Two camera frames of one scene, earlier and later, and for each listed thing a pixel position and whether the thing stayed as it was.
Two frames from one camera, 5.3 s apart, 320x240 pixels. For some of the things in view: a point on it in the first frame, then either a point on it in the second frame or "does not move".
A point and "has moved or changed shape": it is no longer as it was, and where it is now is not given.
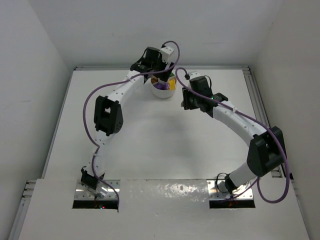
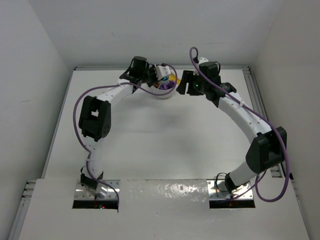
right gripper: [186, 99] -> [189, 83]
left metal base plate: [107, 189] does not move
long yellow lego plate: [172, 83] has moved or changed shape
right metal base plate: [217, 190] does not move
